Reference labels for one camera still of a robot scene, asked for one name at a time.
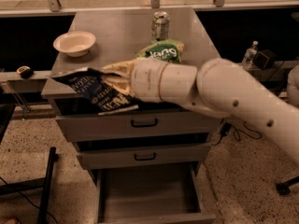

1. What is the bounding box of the black stand leg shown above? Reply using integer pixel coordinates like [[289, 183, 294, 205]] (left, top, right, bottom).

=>
[[276, 176, 299, 196]]

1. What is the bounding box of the grey drawer cabinet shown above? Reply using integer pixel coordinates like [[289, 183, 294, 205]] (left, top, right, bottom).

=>
[[42, 9, 212, 177]]

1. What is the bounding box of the white bowl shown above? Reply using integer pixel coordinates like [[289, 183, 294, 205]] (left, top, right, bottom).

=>
[[53, 31, 96, 57]]

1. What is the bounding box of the green coconut chip bag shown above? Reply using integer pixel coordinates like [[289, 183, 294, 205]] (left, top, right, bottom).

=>
[[135, 39, 184, 63]]

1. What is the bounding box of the black power adapter cable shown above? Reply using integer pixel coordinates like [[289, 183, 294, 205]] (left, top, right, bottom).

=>
[[211, 119, 263, 147]]

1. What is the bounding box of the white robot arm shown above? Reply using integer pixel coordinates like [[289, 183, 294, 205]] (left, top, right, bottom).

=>
[[101, 58, 299, 163]]

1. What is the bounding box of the grey middle drawer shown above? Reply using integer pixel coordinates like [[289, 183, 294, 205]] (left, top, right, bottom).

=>
[[77, 143, 211, 170]]

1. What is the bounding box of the blue chip bag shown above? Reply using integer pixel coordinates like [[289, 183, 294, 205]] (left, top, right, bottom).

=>
[[51, 67, 139, 114]]

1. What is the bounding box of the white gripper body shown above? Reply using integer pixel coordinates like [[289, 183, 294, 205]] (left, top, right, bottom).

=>
[[130, 58, 198, 106]]

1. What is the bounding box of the silver soda can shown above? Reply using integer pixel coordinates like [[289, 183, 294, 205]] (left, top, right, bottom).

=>
[[151, 11, 170, 43]]

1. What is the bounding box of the clear water bottle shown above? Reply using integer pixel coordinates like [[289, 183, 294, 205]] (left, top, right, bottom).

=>
[[241, 41, 258, 70]]

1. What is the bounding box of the grey top drawer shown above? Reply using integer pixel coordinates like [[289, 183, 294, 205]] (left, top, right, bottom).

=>
[[56, 109, 221, 142]]

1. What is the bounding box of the grey open bottom drawer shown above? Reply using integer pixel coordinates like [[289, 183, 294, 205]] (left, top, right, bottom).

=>
[[94, 163, 216, 224]]

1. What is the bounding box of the black chair frame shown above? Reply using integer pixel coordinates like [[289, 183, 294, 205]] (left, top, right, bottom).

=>
[[0, 105, 59, 224]]

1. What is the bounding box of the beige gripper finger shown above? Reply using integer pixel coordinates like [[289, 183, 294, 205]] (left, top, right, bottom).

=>
[[110, 77, 135, 97], [101, 60, 135, 77]]

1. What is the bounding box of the black tape measure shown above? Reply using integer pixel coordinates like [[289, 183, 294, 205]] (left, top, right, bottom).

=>
[[17, 65, 34, 78]]

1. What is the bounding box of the small black box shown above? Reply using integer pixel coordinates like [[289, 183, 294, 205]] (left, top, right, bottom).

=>
[[253, 49, 277, 70]]

